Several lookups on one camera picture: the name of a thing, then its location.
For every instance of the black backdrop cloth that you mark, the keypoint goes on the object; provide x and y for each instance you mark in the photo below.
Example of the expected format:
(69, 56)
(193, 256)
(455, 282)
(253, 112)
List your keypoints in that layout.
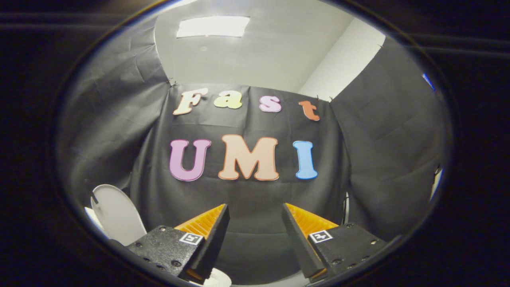
(255, 199)

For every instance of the white toilet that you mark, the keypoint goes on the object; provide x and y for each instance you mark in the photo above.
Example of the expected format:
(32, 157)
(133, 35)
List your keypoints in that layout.
(218, 279)

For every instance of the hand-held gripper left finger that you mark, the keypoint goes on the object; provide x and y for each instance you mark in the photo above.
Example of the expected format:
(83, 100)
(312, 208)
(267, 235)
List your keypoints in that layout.
(213, 243)

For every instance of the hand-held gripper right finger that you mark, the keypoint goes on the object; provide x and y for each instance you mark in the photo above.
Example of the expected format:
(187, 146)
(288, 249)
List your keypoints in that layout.
(299, 243)

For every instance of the white toilet lid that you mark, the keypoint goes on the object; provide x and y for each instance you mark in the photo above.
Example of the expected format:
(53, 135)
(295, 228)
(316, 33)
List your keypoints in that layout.
(117, 215)

